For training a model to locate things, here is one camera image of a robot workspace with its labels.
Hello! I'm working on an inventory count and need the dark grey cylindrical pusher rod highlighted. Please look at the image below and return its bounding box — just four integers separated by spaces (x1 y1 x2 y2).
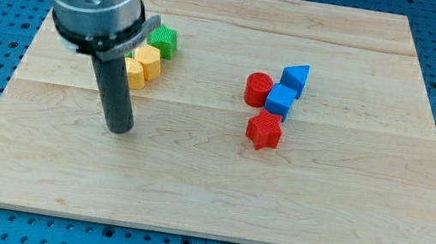
91 53 134 134

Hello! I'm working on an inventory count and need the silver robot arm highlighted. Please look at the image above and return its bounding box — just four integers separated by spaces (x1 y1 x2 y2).
50 0 161 134

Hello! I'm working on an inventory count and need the green star block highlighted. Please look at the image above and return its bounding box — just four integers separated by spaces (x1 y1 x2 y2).
147 25 178 60

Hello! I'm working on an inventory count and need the yellow hexagon block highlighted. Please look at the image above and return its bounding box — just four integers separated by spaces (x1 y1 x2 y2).
134 45 162 80

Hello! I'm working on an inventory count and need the blue triangle block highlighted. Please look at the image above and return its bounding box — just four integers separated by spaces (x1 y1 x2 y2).
279 65 310 99

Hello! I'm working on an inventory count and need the blue cube block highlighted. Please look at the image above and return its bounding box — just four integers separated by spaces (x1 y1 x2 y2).
265 83 296 122

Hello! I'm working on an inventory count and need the red star block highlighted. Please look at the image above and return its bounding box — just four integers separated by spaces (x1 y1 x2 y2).
246 109 282 151

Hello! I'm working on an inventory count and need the red cylinder block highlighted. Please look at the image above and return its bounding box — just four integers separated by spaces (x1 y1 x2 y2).
243 72 273 108

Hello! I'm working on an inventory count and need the light wooden board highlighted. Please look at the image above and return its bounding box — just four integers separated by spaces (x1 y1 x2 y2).
0 0 436 244

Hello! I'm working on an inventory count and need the yellow rounded block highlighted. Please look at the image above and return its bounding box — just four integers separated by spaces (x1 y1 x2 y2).
125 57 145 90

